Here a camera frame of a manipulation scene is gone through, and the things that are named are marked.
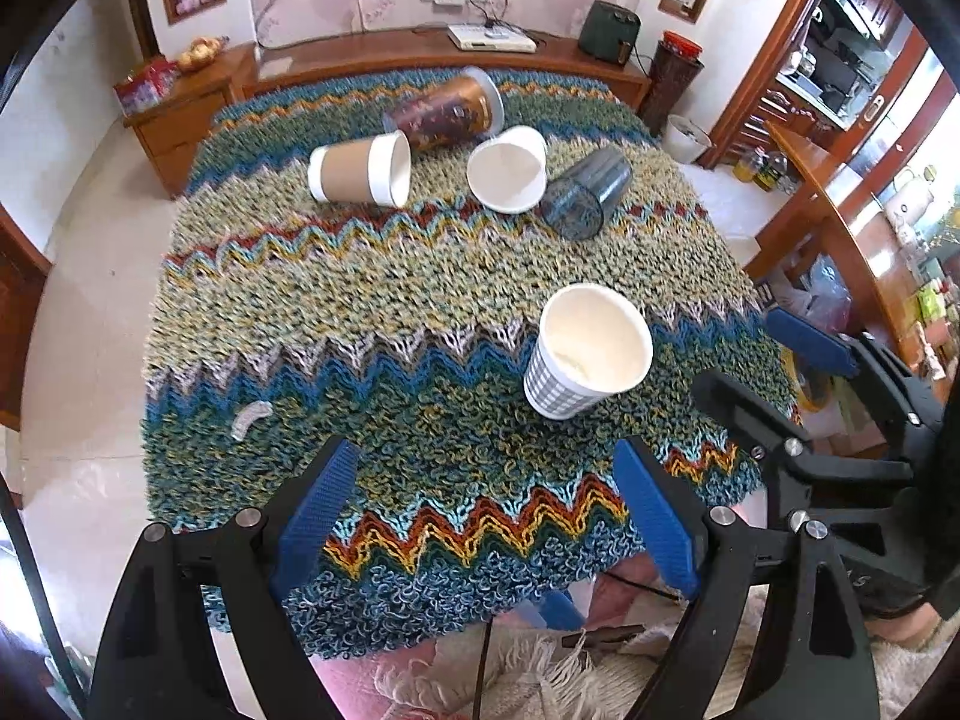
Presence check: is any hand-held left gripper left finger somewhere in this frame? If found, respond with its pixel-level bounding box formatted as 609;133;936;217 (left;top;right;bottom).
88;436;362;720

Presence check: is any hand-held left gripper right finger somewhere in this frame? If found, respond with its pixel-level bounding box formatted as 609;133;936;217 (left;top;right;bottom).
613;436;880;720

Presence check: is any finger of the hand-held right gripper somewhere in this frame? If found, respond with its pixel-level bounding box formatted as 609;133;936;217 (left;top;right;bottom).
763;306;947;460
688;370;914;520

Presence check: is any grey checked white cup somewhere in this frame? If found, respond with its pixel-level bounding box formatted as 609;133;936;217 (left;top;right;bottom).
523;281;655;421

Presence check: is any dark transparent plastic cup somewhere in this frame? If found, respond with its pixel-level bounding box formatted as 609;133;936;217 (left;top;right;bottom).
540;146;635;242

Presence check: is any plain white paper cup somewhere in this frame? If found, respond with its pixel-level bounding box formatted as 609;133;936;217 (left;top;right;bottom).
466;125;550;215

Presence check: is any paper cup with brown sleeve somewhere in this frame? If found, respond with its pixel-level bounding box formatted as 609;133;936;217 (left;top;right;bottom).
307;130;413;207

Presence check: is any dark brown printed cup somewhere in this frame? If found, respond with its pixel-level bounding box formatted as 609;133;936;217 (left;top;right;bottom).
382;66;505;155

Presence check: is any clear plastic bag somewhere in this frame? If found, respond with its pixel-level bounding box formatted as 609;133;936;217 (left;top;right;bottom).
780;255;852;335

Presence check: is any wooden bar counter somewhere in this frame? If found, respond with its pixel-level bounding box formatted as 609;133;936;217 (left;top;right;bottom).
742;120;960;406

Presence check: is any small clear plastic piece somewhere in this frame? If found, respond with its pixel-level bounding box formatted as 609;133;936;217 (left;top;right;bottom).
231;401;275;442

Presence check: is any blue plastic stool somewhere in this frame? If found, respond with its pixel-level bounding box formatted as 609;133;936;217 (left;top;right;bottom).
536;589;586;631

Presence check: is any dark oil bottle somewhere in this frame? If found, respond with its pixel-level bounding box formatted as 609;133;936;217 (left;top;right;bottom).
754;154;792;192

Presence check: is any white kettle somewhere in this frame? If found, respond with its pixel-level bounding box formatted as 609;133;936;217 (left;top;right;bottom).
885;165;938;230

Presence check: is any white fringed rug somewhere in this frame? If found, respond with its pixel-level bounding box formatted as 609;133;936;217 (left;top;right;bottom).
375;585;960;720

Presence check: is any zigzag knitted blanket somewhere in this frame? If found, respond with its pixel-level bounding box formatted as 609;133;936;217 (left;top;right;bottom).
141;67;800;661

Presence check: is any white waste bin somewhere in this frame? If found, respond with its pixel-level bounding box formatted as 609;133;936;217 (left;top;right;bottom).
664;114;715;164

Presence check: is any tall dark canister red lid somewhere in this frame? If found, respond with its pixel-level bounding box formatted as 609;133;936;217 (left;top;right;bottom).
637;30;706;137

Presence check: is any wooden door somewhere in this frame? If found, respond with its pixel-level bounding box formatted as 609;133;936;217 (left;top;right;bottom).
0;202;53;432

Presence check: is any low wooden side cabinet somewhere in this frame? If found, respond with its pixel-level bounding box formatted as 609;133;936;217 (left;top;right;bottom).
124;45;260;200

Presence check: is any white set-top box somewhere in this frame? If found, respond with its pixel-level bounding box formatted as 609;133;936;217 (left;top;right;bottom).
448;22;539;53

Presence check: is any red printed box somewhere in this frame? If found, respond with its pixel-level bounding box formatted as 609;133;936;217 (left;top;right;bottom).
112;56;181;117

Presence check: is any long wooden TV cabinet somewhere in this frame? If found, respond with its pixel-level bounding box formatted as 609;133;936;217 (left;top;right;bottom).
232;26;653;115

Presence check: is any bowl of fruit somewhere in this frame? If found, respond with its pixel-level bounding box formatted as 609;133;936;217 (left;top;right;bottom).
175;36;230;74

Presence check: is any black power cable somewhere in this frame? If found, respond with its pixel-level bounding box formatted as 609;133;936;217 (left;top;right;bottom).
466;0;545;46

